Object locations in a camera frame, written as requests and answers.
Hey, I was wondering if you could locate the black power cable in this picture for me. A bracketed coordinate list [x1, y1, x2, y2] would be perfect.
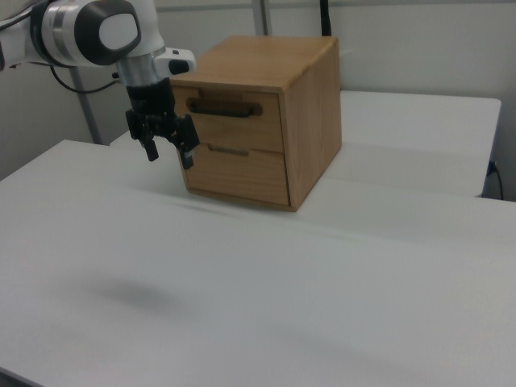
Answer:
[488, 160, 506, 200]

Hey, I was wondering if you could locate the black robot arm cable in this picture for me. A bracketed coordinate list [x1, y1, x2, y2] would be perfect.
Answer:
[49, 65, 122, 94]

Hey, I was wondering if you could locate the wooden drawer cabinet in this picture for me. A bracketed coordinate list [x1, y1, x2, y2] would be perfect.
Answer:
[169, 35, 343, 214]

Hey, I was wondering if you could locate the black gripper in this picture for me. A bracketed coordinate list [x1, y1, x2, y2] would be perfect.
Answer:
[124, 77, 201, 170]

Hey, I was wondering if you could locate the wooden drawer with black handle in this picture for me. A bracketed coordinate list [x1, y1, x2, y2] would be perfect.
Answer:
[172, 85, 286, 155]

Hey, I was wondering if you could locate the black vertical pole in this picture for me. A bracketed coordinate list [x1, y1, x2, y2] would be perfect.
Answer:
[319, 0, 334, 37]

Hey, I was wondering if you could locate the wooden drawer with slot grip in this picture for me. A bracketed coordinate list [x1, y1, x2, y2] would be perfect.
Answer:
[181, 142, 292, 205]

